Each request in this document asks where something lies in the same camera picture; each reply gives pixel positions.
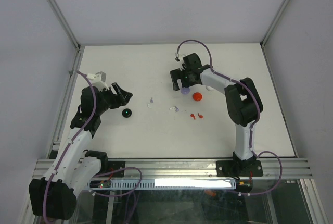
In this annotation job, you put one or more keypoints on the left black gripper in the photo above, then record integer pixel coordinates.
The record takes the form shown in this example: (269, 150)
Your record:
(120, 99)

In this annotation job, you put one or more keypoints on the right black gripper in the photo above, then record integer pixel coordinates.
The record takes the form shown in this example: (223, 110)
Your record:
(177, 74)

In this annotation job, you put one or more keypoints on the purple earbud charging case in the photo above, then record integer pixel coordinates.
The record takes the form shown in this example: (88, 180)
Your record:
(185, 90)

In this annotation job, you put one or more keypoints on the black earbud charging case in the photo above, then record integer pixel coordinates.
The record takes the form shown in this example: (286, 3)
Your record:
(126, 113)

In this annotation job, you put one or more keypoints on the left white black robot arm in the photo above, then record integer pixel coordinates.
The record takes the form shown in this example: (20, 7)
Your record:
(55, 194)

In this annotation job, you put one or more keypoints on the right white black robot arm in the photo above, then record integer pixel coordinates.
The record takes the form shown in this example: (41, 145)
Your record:
(242, 99)

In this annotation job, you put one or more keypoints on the red earbud charging case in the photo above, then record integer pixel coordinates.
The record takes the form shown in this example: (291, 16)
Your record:
(197, 96)

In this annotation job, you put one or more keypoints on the white earbud charging case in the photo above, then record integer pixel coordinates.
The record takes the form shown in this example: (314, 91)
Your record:
(209, 88)

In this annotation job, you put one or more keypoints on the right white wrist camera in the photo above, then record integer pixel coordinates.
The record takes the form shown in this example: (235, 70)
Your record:
(179, 58)

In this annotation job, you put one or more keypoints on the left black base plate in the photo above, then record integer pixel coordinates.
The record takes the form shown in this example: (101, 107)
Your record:
(114, 165)

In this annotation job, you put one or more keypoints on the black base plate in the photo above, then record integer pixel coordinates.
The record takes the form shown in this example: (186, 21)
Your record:
(229, 168)
(114, 165)

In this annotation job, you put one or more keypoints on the grey slotted cable duct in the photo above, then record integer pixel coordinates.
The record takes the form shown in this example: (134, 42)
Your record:
(165, 184)

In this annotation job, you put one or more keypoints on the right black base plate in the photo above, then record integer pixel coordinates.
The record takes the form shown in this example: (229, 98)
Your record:
(229, 168)

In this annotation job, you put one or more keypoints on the left aluminium frame post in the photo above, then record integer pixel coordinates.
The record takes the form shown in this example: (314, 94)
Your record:
(64, 23)

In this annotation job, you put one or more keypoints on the aluminium frame post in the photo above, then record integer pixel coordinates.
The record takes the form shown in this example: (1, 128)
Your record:
(274, 23)
(64, 23)

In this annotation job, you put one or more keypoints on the aluminium mounting rail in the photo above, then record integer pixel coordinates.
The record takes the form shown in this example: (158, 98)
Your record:
(293, 168)

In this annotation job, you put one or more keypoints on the right aluminium frame post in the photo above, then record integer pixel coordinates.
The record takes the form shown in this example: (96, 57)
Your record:
(274, 23)

